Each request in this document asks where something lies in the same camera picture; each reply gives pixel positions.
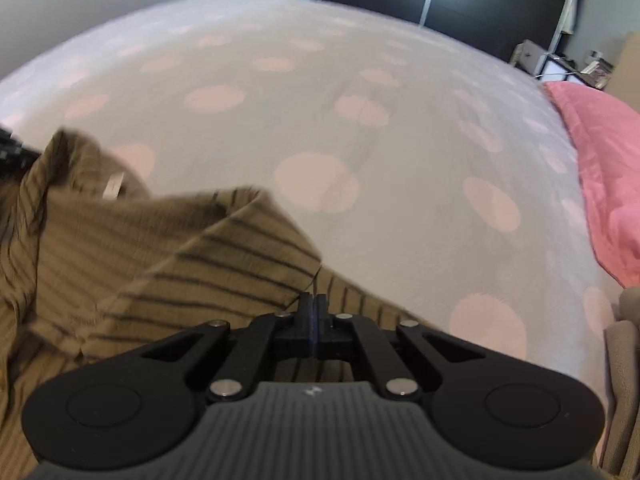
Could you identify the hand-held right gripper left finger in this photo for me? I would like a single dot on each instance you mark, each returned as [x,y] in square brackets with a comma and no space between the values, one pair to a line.
[295,342]

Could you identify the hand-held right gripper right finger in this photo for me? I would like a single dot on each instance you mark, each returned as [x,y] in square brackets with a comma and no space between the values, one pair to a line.
[332,342]

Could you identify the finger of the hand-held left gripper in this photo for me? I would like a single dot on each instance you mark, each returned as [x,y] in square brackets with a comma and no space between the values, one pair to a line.
[10,150]

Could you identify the tan striped shirt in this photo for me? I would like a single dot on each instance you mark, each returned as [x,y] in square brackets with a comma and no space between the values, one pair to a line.
[125,240]

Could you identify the bed with pink dotted sheet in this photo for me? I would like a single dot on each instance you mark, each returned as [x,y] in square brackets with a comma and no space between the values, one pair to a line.
[350,125]

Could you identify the khaki garment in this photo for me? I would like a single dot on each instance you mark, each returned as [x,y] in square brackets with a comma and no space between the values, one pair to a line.
[625,385]

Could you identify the pink blanket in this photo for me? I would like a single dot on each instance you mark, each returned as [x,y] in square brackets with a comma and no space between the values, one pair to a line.
[605,160]

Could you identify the white bedside cabinet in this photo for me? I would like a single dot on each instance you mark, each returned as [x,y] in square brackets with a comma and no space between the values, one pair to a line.
[530,52]

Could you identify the dark sliding door wardrobe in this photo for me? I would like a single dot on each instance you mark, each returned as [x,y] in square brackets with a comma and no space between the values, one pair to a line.
[475,0]

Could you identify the beige headboard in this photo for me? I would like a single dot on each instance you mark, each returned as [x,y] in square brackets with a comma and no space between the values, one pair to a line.
[630,65]

